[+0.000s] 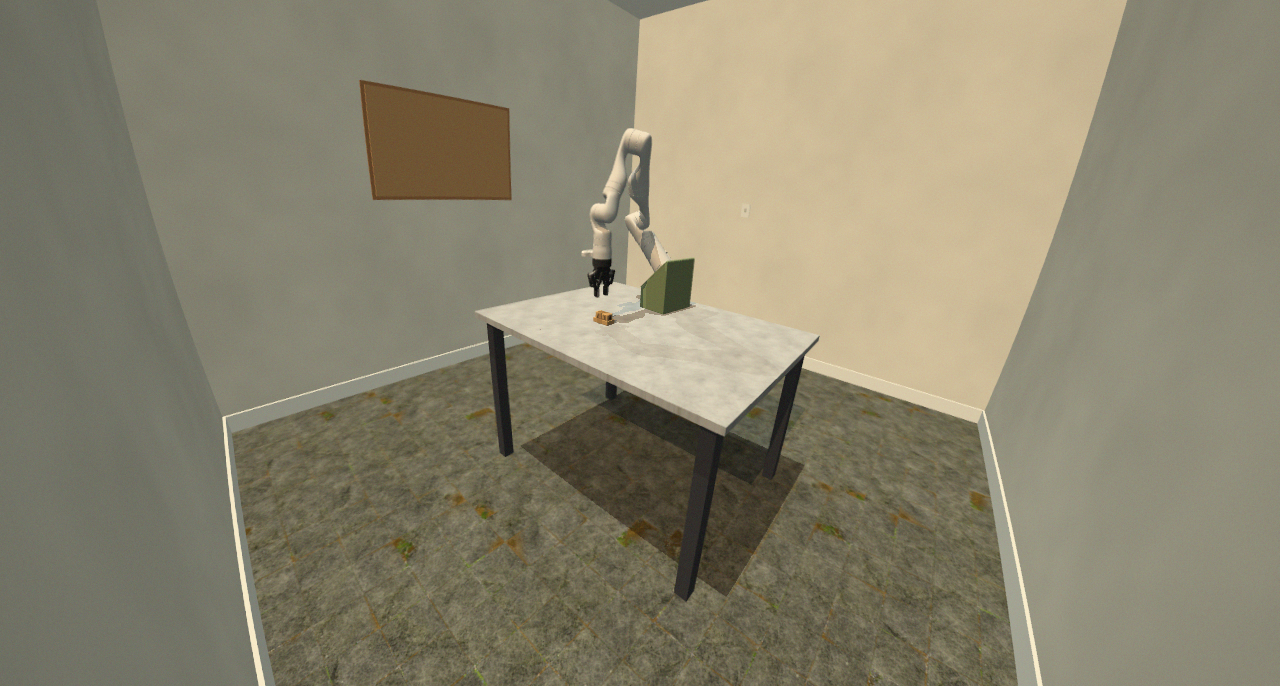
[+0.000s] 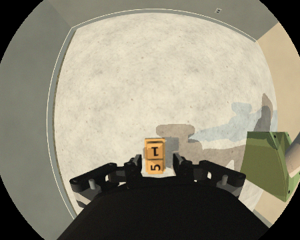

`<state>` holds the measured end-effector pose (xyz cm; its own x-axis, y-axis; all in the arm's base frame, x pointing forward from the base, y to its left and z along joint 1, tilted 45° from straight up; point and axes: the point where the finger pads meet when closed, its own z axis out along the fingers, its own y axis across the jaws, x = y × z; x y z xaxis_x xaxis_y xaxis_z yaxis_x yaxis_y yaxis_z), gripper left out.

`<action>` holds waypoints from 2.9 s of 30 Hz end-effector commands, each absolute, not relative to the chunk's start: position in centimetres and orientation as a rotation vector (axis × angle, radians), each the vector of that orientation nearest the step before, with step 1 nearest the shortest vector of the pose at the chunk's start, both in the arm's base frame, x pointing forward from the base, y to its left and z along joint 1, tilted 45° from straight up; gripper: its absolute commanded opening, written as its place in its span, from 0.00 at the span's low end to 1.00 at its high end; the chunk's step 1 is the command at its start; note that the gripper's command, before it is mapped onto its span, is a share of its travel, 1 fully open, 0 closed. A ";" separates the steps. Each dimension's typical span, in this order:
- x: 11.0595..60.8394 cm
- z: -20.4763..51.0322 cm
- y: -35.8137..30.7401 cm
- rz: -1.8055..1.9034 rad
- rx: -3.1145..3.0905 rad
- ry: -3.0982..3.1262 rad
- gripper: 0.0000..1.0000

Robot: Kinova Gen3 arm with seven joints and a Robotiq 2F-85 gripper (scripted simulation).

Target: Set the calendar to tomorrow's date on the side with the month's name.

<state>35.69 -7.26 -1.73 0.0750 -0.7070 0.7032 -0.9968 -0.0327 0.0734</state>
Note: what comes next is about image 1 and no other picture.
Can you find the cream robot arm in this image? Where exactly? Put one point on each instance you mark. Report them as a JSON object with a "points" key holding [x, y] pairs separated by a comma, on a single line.
{"points": [[638, 143]]}

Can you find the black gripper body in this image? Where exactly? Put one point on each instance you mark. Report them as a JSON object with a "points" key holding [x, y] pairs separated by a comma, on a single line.
{"points": [[601, 266]]}

